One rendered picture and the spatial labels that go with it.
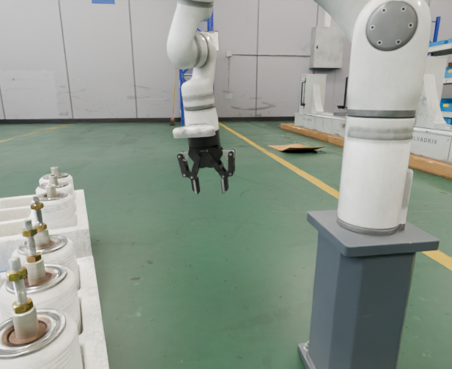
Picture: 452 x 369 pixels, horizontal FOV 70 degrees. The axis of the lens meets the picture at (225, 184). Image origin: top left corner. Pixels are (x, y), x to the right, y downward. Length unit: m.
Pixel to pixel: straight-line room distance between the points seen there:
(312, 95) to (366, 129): 4.41
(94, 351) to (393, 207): 0.46
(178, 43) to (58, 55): 6.42
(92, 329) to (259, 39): 6.71
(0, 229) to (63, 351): 0.66
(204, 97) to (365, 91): 0.34
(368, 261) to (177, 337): 0.44
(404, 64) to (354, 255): 0.26
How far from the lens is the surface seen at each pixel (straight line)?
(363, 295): 0.55
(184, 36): 0.69
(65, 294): 0.52
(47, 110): 7.14
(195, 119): 0.71
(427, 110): 2.99
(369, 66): 0.50
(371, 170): 0.51
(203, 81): 0.72
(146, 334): 0.80
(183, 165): 0.78
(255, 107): 6.92
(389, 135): 0.50
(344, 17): 0.58
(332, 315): 0.59
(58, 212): 0.91
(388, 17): 0.50
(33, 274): 0.53
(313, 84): 4.92
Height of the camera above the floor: 0.50
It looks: 15 degrees down
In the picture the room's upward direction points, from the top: straight up
